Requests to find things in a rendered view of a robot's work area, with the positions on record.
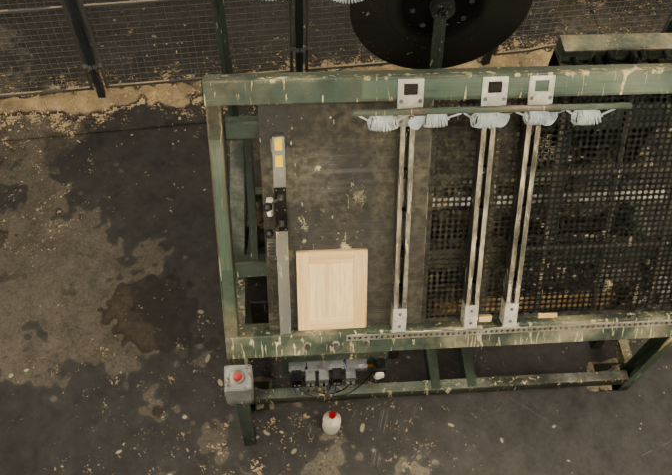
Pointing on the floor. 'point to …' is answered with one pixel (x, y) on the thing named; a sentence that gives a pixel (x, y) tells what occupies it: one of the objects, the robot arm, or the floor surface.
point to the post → (246, 423)
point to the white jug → (331, 422)
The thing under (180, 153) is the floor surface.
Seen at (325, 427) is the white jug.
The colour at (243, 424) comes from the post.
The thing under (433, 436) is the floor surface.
